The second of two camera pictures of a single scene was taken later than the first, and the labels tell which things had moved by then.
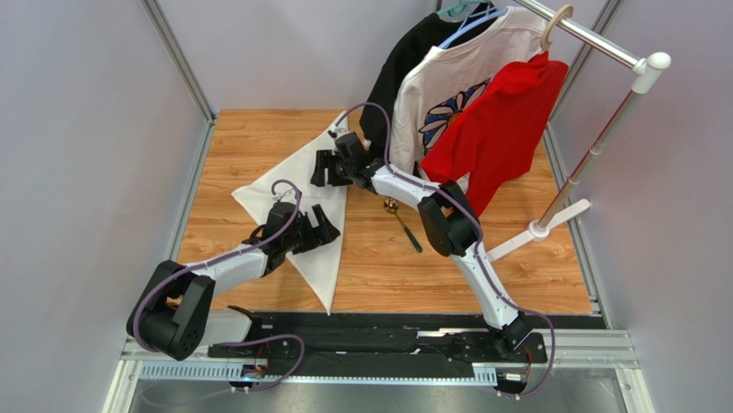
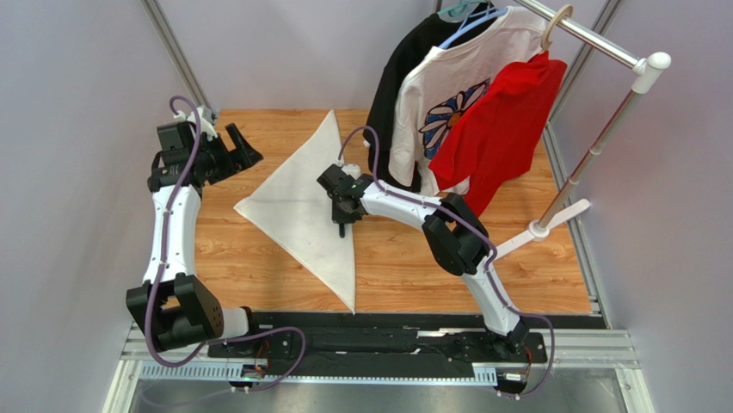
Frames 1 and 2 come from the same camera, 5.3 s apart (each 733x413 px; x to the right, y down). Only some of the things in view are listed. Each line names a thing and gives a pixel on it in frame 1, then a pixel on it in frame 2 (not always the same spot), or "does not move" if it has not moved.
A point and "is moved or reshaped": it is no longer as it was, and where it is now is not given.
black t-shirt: (377, 109) does not move
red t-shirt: (502, 136) does not move
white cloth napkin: (289, 180) is moved or reshaped
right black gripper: (333, 169) -> (341, 212)
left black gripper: (323, 233) -> (236, 160)
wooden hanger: (545, 40) does not move
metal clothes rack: (561, 205) does not move
